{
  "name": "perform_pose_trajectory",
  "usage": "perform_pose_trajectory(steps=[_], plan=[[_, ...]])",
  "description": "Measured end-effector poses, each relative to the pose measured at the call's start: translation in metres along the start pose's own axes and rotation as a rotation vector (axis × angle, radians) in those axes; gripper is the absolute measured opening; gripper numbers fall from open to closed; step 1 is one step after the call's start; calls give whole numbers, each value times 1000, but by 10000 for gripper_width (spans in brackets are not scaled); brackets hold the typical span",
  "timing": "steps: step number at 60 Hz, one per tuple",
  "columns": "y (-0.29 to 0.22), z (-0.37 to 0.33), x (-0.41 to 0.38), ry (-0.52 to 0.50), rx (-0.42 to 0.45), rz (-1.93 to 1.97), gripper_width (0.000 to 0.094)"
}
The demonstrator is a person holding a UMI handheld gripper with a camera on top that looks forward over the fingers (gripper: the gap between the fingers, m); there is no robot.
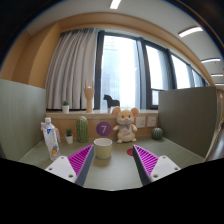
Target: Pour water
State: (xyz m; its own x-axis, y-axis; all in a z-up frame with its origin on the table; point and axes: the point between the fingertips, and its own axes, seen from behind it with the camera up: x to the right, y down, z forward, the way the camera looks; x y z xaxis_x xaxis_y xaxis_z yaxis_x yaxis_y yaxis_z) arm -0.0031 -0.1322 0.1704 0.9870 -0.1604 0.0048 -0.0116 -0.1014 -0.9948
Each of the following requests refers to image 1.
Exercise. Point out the small potted plant on sill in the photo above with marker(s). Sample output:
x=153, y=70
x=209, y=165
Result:
x=65, y=106

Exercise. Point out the small potted plant on desk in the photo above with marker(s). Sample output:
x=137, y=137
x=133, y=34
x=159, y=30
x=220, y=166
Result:
x=69, y=136

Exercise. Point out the white wall socket left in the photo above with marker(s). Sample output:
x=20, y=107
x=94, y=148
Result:
x=140, y=122

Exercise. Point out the wooden hand mannequin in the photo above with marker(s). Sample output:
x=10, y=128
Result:
x=89, y=95

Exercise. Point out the cream yellow paper cup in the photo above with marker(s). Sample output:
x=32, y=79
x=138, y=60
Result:
x=103, y=148

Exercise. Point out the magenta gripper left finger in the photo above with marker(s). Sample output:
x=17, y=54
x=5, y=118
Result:
x=75, y=167

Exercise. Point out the round green ceramic cactus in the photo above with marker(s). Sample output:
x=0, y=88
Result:
x=157, y=133

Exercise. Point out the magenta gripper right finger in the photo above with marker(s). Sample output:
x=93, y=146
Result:
x=152, y=167

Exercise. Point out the red round coaster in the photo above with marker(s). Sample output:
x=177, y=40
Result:
x=130, y=151

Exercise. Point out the tall green ceramic cactus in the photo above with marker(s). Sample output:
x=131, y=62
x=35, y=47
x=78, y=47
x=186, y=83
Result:
x=82, y=129

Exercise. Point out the green partition panel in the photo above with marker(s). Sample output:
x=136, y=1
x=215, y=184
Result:
x=188, y=117
x=22, y=109

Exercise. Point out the black horse figurine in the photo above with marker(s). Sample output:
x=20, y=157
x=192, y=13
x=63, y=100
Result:
x=111, y=102

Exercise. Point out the white wall socket right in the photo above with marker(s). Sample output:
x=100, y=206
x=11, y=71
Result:
x=151, y=122

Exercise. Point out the white wall socket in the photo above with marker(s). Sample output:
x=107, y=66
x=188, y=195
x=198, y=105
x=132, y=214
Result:
x=140, y=122
x=151, y=122

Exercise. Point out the clear plastic water bottle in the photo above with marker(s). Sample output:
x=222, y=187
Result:
x=50, y=139

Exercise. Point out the plush mouse toy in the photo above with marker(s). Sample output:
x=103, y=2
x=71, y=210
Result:
x=125, y=127

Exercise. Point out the left green partition panel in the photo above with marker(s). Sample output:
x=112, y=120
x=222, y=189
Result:
x=22, y=109

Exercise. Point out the pink horse figurine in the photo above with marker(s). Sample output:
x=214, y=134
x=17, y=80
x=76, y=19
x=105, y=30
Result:
x=56, y=130

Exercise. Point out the right green partition panel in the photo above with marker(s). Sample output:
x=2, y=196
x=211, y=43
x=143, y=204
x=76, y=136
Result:
x=188, y=117

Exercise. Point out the grey white curtain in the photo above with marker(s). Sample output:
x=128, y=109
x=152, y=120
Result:
x=71, y=67

